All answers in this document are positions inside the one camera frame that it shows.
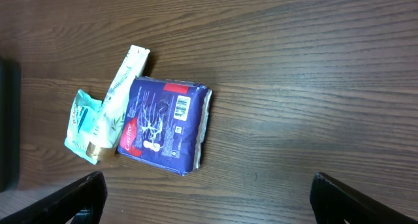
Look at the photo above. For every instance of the white tube with gold cap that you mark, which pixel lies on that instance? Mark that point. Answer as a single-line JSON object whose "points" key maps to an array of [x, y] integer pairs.
{"points": [[106, 133]]}

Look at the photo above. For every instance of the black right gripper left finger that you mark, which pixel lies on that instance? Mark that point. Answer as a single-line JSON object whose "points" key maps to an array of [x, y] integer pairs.
{"points": [[82, 201]]}

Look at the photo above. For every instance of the teal wet wipes pack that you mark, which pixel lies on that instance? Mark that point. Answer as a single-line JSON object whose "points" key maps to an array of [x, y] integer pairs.
{"points": [[82, 119]]}

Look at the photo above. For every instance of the purple Carefree pad pack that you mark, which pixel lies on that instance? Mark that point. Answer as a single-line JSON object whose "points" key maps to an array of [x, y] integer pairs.
{"points": [[166, 123]]}

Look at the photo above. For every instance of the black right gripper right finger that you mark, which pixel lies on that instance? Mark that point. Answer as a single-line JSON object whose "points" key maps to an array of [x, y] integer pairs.
{"points": [[334, 202]]}

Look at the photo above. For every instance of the grey plastic mesh basket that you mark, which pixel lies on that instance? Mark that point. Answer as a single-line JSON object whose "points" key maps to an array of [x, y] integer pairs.
{"points": [[10, 123]]}

